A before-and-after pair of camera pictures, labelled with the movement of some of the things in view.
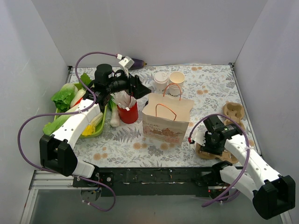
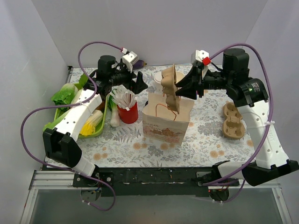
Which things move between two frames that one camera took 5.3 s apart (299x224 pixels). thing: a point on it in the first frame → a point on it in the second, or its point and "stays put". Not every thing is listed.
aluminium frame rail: (46, 180) stays put
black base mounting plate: (154, 182) stays put
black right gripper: (210, 149) → (200, 82)
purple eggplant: (138, 64) stays put
